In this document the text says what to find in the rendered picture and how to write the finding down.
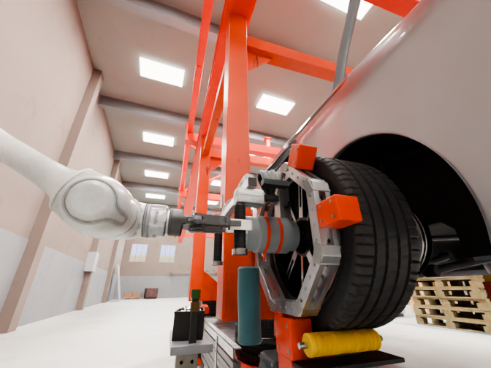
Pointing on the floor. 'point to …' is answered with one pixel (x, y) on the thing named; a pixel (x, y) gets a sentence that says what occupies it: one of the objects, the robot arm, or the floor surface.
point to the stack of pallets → (480, 318)
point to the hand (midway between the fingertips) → (239, 225)
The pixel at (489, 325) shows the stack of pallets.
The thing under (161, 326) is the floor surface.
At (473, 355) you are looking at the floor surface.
